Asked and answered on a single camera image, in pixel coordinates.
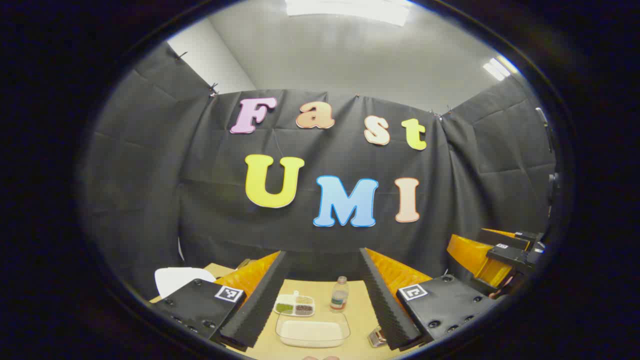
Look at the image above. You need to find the metal wire chopstick holder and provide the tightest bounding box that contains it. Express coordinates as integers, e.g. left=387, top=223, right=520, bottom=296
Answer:
left=367, top=325, right=389, bottom=349

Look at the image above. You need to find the clear tray of rice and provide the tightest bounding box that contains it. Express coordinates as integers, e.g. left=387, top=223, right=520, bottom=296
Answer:
left=275, top=310, right=351, bottom=349

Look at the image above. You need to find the white rice cooker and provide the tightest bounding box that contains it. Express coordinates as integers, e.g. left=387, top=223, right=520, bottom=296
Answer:
left=154, top=267, right=217, bottom=300

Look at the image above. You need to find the black backdrop cloth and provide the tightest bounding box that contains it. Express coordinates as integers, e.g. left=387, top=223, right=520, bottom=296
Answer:
left=80, top=42, right=558, bottom=301

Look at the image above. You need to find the clear plastic water bottle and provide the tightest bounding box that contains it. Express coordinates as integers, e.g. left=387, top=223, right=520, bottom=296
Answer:
left=330, top=275, right=350, bottom=312

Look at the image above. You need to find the white divided bean dish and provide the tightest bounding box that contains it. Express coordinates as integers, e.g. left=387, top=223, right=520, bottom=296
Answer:
left=273, top=291, right=316, bottom=318

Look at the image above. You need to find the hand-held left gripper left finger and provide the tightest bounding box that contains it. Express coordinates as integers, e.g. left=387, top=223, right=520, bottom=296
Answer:
left=150, top=250, right=293, bottom=349

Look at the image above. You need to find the ceiling light panel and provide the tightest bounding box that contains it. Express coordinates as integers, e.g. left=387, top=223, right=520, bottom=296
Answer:
left=285, top=0, right=412, bottom=27
left=483, top=55, right=519, bottom=82

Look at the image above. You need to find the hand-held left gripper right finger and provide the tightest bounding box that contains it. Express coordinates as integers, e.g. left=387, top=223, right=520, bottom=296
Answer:
left=359, top=247, right=501, bottom=351

